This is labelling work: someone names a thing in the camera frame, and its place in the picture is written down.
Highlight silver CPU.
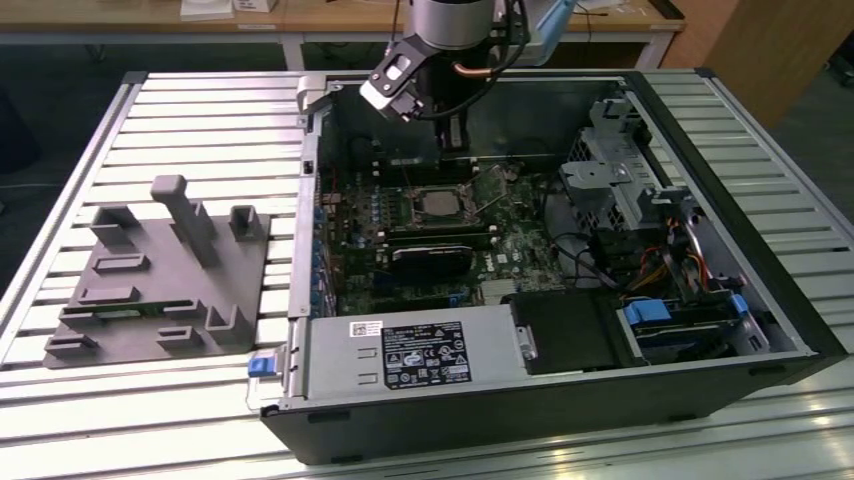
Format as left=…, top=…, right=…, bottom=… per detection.
left=416, top=192, right=466, bottom=217

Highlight black RAM slot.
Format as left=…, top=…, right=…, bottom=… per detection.
left=370, top=152, right=482, bottom=187

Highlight black CPU socket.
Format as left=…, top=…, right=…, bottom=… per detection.
left=406, top=185, right=479, bottom=226

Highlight black RAM stick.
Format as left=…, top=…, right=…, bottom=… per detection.
left=384, top=224, right=496, bottom=239
left=384, top=233, right=496, bottom=249

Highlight grey metal drive cage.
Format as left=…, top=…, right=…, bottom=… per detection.
left=556, top=97, right=690, bottom=232

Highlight green motherboard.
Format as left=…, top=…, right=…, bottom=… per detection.
left=312, top=159, right=582, bottom=315

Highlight black graphics card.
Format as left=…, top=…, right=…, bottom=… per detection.
left=388, top=242, right=476, bottom=279

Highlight small silver heatsink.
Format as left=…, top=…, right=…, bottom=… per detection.
left=480, top=279, right=519, bottom=304

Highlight white box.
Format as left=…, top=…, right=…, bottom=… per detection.
left=179, top=0, right=239, bottom=21

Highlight black drive bay box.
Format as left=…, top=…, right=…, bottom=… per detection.
left=499, top=289, right=636, bottom=376

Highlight blue disk carrier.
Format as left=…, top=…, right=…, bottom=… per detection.
left=622, top=297, right=672, bottom=329

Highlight grey power supply unit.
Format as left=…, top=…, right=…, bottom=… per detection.
left=283, top=305, right=536, bottom=401

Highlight wooden desk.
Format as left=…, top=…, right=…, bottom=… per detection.
left=0, top=0, right=688, bottom=71

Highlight wooden cabinet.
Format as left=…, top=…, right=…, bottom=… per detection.
left=703, top=0, right=854, bottom=132

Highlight grey parts rack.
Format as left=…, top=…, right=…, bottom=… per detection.
left=40, top=174, right=275, bottom=371

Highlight blue power supply tab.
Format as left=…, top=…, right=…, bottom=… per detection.
left=247, top=351, right=281, bottom=379

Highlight black open PC case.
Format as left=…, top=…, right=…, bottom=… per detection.
left=257, top=68, right=850, bottom=464

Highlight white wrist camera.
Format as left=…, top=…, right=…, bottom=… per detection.
left=358, top=39, right=430, bottom=123

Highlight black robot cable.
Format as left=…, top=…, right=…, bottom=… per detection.
left=452, top=0, right=535, bottom=81

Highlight black internal cable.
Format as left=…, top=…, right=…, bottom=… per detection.
left=544, top=230, right=630, bottom=292

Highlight orange and red wires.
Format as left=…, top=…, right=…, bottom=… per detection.
left=634, top=248, right=710, bottom=292

